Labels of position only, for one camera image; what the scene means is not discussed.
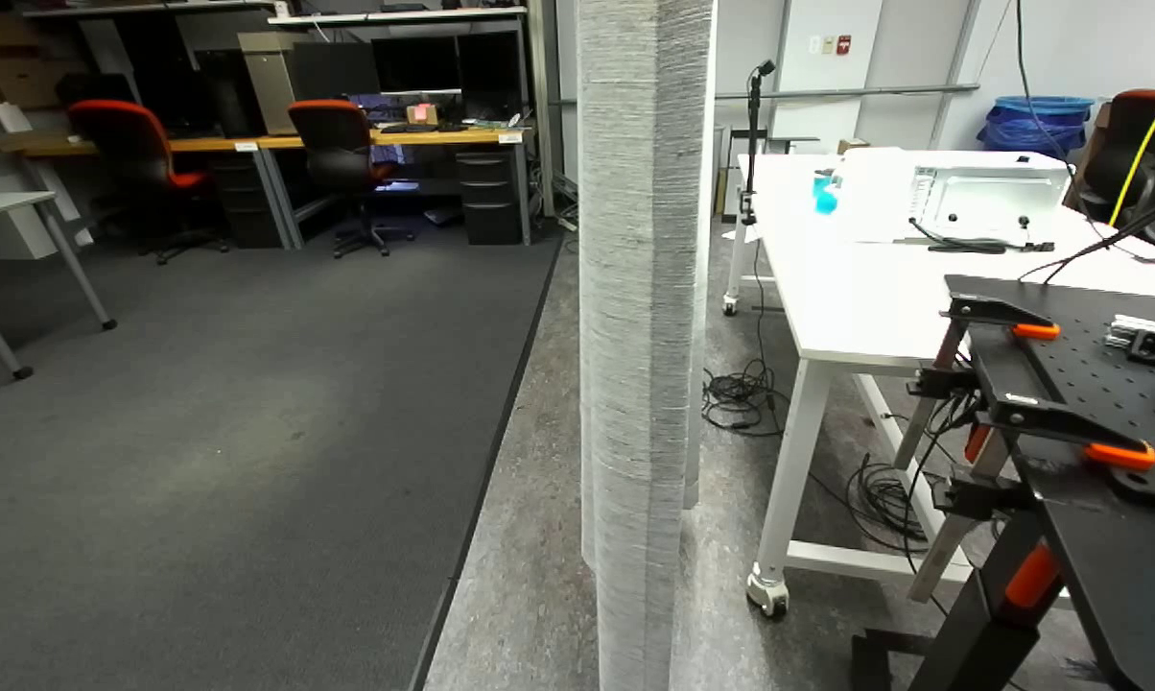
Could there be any grey curtain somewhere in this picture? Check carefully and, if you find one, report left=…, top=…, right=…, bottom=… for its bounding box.
left=576, top=0, right=717, bottom=691

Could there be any orange clamp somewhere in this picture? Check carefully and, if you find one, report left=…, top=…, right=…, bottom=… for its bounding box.
left=995, top=396, right=1155, bottom=474
left=952, top=300, right=1064, bottom=341

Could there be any black drawer cabinet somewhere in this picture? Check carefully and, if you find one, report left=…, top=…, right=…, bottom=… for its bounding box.
left=456, top=149, right=521, bottom=245

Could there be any black perforated robot table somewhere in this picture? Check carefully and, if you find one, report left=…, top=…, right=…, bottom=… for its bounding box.
left=851, top=275, right=1155, bottom=691

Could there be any black microphone stand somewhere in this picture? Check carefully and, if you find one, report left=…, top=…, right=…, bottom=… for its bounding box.
left=722, top=59, right=777, bottom=318

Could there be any floor cable bundle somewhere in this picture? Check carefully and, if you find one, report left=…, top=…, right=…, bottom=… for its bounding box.
left=699, top=360, right=794, bottom=440

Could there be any wooden desk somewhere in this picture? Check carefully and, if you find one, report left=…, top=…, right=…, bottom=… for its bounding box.
left=0, top=128, right=532, bottom=250

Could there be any right red office chair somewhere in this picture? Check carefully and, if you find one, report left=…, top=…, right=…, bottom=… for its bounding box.
left=286, top=96, right=392, bottom=257

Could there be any red office chair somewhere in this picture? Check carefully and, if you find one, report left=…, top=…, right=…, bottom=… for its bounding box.
left=70, top=101, right=218, bottom=263
left=286, top=96, right=392, bottom=257

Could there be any yellow cable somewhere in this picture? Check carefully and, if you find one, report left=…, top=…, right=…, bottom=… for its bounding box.
left=1105, top=82, right=1155, bottom=232

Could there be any orange clamp upper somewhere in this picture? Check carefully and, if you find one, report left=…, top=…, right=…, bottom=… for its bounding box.
left=952, top=300, right=1064, bottom=341

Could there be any white table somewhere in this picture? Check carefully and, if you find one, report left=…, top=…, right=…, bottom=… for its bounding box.
left=745, top=149, right=1098, bottom=613

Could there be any left red office chair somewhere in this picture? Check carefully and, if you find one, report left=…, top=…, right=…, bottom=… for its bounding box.
left=70, top=101, right=218, bottom=263

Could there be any blue bottle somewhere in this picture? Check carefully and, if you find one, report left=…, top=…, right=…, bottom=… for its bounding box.
left=813, top=170, right=840, bottom=217

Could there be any orange clamp lower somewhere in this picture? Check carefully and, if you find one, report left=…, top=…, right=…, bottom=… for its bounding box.
left=995, top=396, right=1155, bottom=474

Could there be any blue bin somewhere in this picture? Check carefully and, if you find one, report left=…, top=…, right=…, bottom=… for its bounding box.
left=977, top=96, right=1092, bottom=159

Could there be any grey folding table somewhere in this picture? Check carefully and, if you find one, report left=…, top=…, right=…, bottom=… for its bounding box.
left=0, top=190, right=118, bottom=384

